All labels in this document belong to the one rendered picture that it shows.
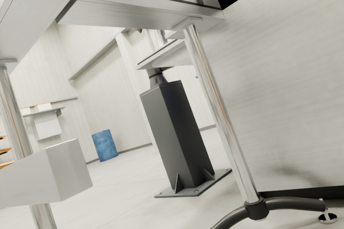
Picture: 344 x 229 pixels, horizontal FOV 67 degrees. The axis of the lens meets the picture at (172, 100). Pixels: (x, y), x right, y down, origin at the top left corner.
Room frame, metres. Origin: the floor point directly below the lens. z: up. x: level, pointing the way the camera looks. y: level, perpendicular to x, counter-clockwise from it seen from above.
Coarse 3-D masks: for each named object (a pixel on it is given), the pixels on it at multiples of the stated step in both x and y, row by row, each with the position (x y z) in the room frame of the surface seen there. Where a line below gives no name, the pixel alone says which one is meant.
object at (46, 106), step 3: (48, 102) 8.93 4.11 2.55; (36, 105) 8.73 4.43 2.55; (39, 105) 8.72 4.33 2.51; (42, 105) 8.79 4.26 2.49; (45, 105) 8.85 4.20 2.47; (48, 105) 8.92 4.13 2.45; (36, 108) 8.79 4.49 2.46; (39, 108) 8.70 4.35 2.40; (42, 108) 8.77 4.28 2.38; (45, 108) 8.83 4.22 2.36; (48, 108) 8.90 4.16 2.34; (51, 108) 8.97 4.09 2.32; (36, 111) 8.85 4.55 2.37
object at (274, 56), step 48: (240, 0) 1.02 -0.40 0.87; (288, 0) 0.91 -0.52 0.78; (336, 0) 0.83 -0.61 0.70; (240, 48) 1.06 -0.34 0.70; (288, 48) 0.95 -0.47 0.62; (336, 48) 0.86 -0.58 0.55; (240, 96) 1.11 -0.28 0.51; (288, 96) 0.99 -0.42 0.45; (336, 96) 0.90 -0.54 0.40; (240, 144) 1.17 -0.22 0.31; (288, 144) 1.04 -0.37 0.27; (336, 144) 0.93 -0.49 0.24
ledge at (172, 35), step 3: (168, 33) 1.10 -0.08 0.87; (171, 33) 1.09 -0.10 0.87; (174, 33) 1.09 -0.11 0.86; (177, 33) 1.10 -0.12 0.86; (180, 33) 1.12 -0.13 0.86; (183, 33) 1.13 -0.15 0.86; (165, 36) 1.12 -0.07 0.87; (168, 36) 1.11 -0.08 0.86; (171, 36) 1.11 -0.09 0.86; (174, 36) 1.13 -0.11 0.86; (177, 36) 1.14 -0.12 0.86; (180, 36) 1.16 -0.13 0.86; (183, 36) 1.18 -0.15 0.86
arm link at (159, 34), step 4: (156, 32) 1.97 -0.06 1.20; (160, 32) 1.96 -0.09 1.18; (164, 32) 1.98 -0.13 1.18; (156, 36) 1.98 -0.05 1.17; (160, 36) 1.96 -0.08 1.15; (164, 36) 1.97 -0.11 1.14; (156, 40) 2.00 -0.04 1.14; (160, 40) 1.95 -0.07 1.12; (164, 40) 1.96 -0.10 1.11; (160, 44) 1.95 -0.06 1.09; (164, 68) 1.96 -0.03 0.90; (168, 68) 1.97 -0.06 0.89
